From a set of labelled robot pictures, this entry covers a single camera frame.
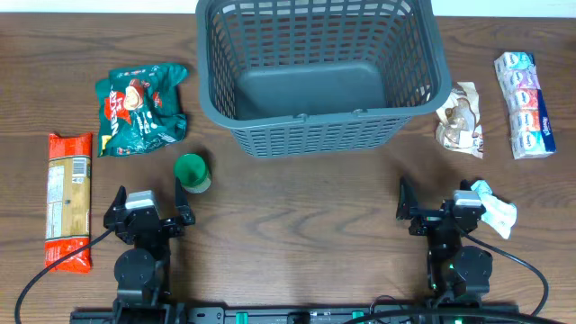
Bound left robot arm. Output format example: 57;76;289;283
103;179;195;323

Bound red and gold pasta packet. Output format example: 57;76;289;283
44;133;92;274

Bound white brown snack bag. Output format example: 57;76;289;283
435;82;483;158

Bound light blue wipes packet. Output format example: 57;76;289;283
471;180;518;239

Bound green coffee mix bag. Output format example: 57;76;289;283
95;63;188;157

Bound grey plastic basket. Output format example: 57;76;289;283
195;0;452;158

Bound green lidded jar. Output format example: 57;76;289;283
174;154;212;194

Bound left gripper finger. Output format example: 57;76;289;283
175;177;192;217
112;185;127;212

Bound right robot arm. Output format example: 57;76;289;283
396;177;493;308

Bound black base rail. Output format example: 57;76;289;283
69;303;521;324

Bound tissue multipack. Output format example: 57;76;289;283
494;51;556;159

